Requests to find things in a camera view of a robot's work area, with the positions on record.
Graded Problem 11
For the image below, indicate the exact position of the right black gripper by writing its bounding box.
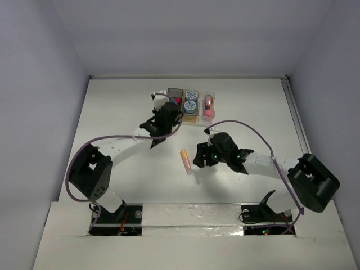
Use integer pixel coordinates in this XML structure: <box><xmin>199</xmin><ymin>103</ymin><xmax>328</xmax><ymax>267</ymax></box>
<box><xmin>192</xmin><ymin>141</ymin><xmax>229</xmax><ymax>168</ymax></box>

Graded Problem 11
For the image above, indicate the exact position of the pink capped black highlighter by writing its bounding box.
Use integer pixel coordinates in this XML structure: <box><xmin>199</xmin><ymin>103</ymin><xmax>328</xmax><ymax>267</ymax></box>
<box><xmin>174</xmin><ymin>97</ymin><xmax>182</xmax><ymax>104</ymax></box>

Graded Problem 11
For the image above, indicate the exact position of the blue white round jar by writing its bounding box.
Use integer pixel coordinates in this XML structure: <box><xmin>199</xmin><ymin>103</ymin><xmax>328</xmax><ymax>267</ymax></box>
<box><xmin>183</xmin><ymin>101</ymin><xmax>197</xmax><ymax>114</ymax></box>

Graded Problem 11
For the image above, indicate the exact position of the pink capped glue bottle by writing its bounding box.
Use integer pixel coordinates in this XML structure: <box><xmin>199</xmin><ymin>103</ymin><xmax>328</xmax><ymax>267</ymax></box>
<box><xmin>203</xmin><ymin>95</ymin><xmax>213</xmax><ymax>118</ymax></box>

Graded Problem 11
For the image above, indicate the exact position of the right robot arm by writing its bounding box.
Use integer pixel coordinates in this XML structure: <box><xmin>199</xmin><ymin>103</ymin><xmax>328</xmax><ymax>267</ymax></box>
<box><xmin>193</xmin><ymin>132</ymin><xmax>340</xmax><ymax>221</ymax></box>

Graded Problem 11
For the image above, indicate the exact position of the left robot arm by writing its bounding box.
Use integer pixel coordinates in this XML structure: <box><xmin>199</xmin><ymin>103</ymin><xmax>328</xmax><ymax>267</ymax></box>
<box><xmin>65</xmin><ymin>101</ymin><xmax>183</xmax><ymax>222</ymax></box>

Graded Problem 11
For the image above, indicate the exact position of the orange highlighter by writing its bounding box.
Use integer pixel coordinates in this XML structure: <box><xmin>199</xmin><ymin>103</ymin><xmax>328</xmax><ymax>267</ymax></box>
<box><xmin>180</xmin><ymin>149</ymin><xmax>192</xmax><ymax>175</ymax></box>

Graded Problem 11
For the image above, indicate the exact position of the grey translucent container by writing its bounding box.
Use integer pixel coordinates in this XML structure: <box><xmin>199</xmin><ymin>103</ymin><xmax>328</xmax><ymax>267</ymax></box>
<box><xmin>167</xmin><ymin>88</ymin><xmax>183</xmax><ymax>106</ymax></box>

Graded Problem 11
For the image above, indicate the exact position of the orange translucent container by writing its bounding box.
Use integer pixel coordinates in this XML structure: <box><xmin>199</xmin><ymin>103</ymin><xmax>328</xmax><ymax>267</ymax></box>
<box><xmin>182</xmin><ymin>89</ymin><xmax>200</xmax><ymax>124</ymax></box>

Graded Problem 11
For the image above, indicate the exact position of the clear plastic container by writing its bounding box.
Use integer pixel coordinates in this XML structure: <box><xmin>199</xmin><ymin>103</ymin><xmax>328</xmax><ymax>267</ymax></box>
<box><xmin>197</xmin><ymin>91</ymin><xmax>216</xmax><ymax>126</ymax></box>

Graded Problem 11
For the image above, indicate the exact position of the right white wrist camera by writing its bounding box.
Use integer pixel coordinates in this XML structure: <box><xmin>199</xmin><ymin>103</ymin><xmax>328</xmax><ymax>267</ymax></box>
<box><xmin>204</xmin><ymin>127</ymin><xmax>221</xmax><ymax>141</ymax></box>

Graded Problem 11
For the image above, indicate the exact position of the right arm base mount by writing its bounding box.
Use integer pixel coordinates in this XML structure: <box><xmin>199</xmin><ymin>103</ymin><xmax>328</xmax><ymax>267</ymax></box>
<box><xmin>238</xmin><ymin>190</ymin><xmax>295</xmax><ymax>236</ymax></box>

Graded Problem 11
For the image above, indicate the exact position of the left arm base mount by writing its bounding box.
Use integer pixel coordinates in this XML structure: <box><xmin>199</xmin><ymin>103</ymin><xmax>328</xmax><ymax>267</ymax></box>
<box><xmin>89</xmin><ymin>202</ymin><xmax>143</xmax><ymax>236</ymax></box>

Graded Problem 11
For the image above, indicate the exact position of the aluminium rail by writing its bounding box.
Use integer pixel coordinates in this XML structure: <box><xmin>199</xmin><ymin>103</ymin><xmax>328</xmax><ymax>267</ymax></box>
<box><xmin>281</xmin><ymin>75</ymin><xmax>311</xmax><ymax>153</ymax></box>

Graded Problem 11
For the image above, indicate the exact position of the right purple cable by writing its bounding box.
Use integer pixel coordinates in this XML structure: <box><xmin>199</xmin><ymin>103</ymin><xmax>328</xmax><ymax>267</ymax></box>
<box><xmin>205</xmin><ymin>120</ymin><xmax>304</xmax><ymax>236</ymax></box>

